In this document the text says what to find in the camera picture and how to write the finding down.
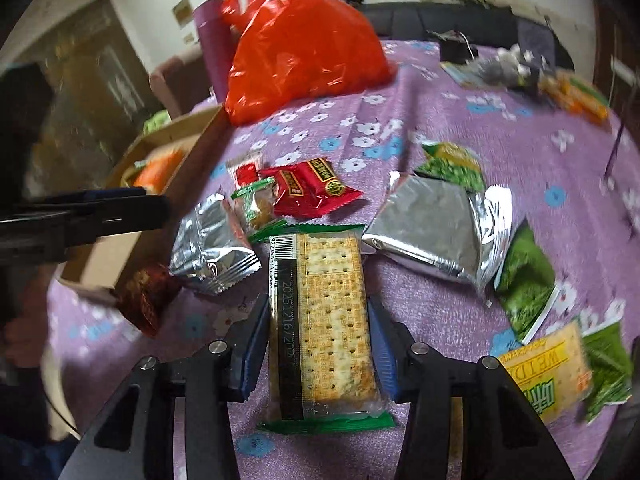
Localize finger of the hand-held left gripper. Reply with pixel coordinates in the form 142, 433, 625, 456
0, 194, 171, 263
30, 186, 147, 206

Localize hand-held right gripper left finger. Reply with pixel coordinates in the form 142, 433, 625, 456
62, 292, 271, 480

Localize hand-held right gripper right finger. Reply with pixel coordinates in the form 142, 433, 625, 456
367, 295, 576, 480

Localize cardboard box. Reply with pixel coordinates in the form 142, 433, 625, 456
60, 105, 236, 306

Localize clear cracker packet green ends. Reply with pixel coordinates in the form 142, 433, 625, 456
257, 224, 396, 433

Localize dark red snack packet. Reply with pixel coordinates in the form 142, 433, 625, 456
116, 262, 183, 338

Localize small silver foil snack packet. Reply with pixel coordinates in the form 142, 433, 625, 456
169, 192, 261, 296

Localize large silver foil snack packet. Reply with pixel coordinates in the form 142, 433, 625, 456
361, 172, 513, 301

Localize green pea snack packet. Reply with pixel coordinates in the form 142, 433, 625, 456
494, 220, 561, 346
415, 141, 486, 193

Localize red candy packet gold label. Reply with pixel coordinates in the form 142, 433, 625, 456
260, 157, 365, 218

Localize orange snack packet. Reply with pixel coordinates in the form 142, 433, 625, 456
132, 150, 186, 193

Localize wooden glass-panel cabinet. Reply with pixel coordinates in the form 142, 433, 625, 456
20, 0, 166, 201

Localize small red white packet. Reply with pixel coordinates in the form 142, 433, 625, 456
226, 152, 264, 186

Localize brown pink armchair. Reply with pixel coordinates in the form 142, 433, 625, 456
150, 45, 216, 116

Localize clear packet green trim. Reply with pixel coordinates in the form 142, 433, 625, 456
230, 177, 288, 243

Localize yellow cracker packet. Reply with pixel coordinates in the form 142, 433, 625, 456
497, 321, 593, 426

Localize purple thermos bottle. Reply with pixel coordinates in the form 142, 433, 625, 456
194, 0, 236, 103

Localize red plastic bag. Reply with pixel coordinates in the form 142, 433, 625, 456
220, 0, 393, 126

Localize purple floral tablecloth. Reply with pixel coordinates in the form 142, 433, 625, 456
47, 37, 640, 480

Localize purple eyeglasses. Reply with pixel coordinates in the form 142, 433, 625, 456
602, 115, 640, 236

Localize small black box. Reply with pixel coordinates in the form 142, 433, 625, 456
439, 32, 478, 63

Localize pile of orange snack packets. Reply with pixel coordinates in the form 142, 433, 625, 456
540, 72, 611, 126

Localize black leather sofa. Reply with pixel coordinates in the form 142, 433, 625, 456
360, 2, 576, 68

